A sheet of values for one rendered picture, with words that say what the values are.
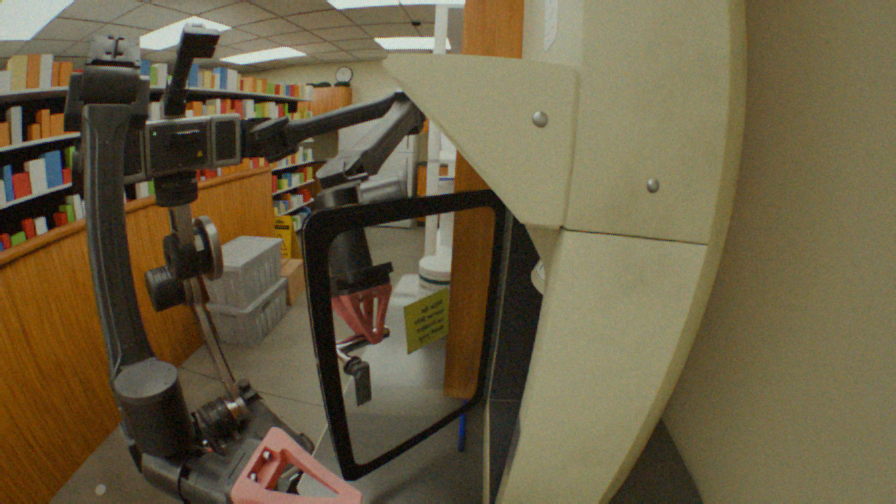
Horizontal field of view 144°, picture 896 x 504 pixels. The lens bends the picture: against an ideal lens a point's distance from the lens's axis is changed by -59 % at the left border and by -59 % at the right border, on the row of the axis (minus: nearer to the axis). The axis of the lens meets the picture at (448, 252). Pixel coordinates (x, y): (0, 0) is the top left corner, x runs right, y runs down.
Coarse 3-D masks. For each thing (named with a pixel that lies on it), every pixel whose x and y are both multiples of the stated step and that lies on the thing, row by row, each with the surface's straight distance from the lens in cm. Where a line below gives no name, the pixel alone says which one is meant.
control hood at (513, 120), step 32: (384, 64) 22; (416, 64) 21; (448, 64) 21; (480, 64) 21; (512, 64) 21; (544, 64) 22; (416, 96) 21; (448, 96) 21; (480, 96) 21; (512, 96) 21; (544, 96) 21; (576, 96) 22; (448, 128) 21; (480, 128) 21; (512, 128) 21; (544, 128) 21; (480, 160) 21; (512, 160) 21; (544, 160) 21; (512, 192) 21; (544, 192) 21; (544, 224) 22
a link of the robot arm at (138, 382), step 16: (128, 368) 34; (144, 368) 33; (160, 368) 32; (128, 384) 31; (144, 384) 31; (160, 384) 30; (176, 384) 30; (128, 400) 30; (144, 400) 29; (160, 400) 29; (176, 400) 30; (128, 416) 31; (144, 416) 30; (160, 416) 30; (176, 416) 31; (192, 416) 43; (144, 432) 31; (160, 432) 31; (176, 432) 31; (192, 432) 33; (128, 448) 39; (144, 448) 33; (160, 448) 32; (176, 448) 32
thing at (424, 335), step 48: (336, 240) 35; (384, 240) 38; (432, 240) 43; (480, 240) 50; (336, 288) 37; (384, 288) 40; (432, 288) 45; (480, 288) 53; (336, 336) 39; (384, 336) 43; (432, 336) 49; (480, 336) 58; (384, 384) 48; (432, 384) 55; (384, 432) 54
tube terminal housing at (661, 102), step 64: (576, 0) 25; (640, 0) 25; (704, 0) 28; (576, 64) 23; (640, 64) 23; (704, 64) 26; (576, 128) 22; (640, 128) 23; (704, 128) 26; (576, 192) 22; (640, 192) 23; (704, 192) 26; (576, 256) 23; (640, 256) 24; (704, 256) 27; (576, 320) 25; (640, 320) 27; (576, 384) 28; (640, 384) 31; (576, 448) 34; (640, 448) 54
